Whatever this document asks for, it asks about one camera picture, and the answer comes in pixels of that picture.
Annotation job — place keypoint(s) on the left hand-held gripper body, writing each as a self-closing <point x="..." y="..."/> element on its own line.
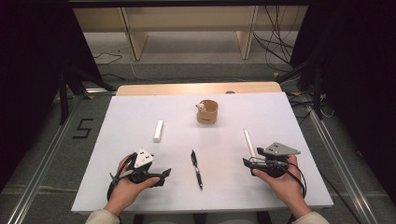
<point x="141" y="169"/>

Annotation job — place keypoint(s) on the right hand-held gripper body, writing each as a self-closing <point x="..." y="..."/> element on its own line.
<point x="278" y="151"/>

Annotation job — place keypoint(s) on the white pen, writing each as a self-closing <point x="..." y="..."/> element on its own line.
<point x="249" y="143"/>

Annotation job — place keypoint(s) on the black pen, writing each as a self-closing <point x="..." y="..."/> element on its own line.
<point x="196" y="169"/>

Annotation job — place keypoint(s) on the white tube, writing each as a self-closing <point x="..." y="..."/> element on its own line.
<point x="158" y="131"/>

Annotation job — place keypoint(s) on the tan pen holder cup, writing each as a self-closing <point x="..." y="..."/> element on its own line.
<point x="207" y="115"/>

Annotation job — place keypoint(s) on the person's left hand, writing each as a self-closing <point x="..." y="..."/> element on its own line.
<point x="123" y="193"/>

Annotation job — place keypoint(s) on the person's right hand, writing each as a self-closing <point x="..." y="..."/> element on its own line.
<point x="289" y="189"/>

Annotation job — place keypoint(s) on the white table cover board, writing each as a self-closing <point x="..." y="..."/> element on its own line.
<point x="202" y="199"/>

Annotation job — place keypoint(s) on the small brown disc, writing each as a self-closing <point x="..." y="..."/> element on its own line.
<point x="230" y="92"/>

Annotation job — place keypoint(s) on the black tripod stand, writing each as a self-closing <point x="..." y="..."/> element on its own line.
<point x="317" y="93"/>
<point x="63" y="99"/>

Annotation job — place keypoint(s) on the wooden table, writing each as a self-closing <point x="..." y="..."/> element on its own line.
<point x="174" y="89"/>

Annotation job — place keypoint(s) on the black curtain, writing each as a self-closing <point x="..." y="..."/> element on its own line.
<point x="34" y="62"/>
<point x="358" y="62"/>

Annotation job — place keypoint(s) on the light wooden bench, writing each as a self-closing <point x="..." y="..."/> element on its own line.
<point x="137" y="40"/>

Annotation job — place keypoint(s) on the metal floor rail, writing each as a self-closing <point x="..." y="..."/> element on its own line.
<point x="345" y="168"/>
<point x="37" y="174"/>

